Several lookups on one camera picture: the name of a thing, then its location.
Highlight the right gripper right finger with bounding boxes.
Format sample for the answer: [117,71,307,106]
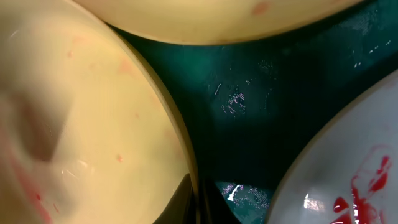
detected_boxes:
[200,179,241,224]

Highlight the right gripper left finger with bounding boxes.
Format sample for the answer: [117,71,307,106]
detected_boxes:
[154,174,196,224]

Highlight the green-rimmed plate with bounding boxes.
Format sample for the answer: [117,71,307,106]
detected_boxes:
[75,0,362,45]
[1,1,200,224]

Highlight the light blue plate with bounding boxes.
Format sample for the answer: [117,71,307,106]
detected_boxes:
[265,72,397,224]

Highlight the green-rimmed plate top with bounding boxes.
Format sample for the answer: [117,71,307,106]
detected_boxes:
[75,0,362,45]

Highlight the teal plastic tray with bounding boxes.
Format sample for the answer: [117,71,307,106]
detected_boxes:
[121,0,397,223]

